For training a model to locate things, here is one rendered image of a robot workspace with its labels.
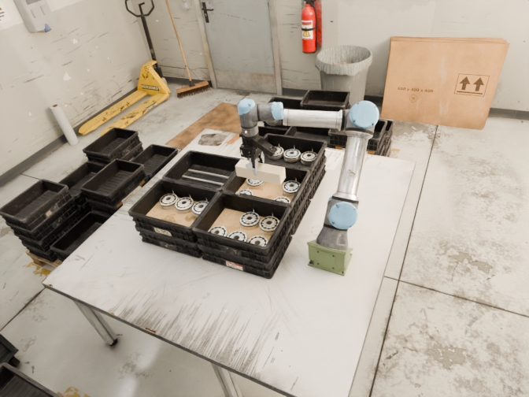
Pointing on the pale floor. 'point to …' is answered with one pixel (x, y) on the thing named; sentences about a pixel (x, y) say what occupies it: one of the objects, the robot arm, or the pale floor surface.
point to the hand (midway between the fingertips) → (260, 169)
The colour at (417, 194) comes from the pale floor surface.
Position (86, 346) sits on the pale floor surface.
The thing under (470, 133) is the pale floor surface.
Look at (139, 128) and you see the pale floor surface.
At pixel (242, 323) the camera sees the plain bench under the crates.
